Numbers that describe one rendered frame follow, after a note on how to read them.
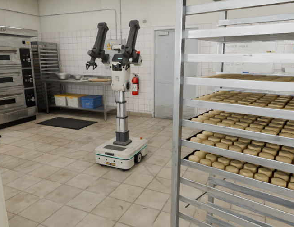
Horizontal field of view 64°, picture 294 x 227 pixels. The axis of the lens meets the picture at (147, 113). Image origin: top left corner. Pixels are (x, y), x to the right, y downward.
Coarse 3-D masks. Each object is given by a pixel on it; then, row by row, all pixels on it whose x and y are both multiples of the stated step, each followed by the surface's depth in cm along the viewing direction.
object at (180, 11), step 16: (176, 0) 89; (176, 16) 90; (176, 32) 92; (176, 48) 93; (176, 64) 94; (176, 80) 96; (176, 96) 97; (176, 112) 98; (176, 128) 100; (176, 144) 101; (176, 160) 103; (176, 176) 104; (176, 192) 106; (176, 208) 108; (176, 224) 111
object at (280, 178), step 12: (192, 156) 108; (204, 156) 111; (216, 156) 109; (228, 168) 96; (240, 168) 100; (252, 168) 96; (264, 168) 96; (264, 180) 88; (276, 180) 87; (288, 180) 91
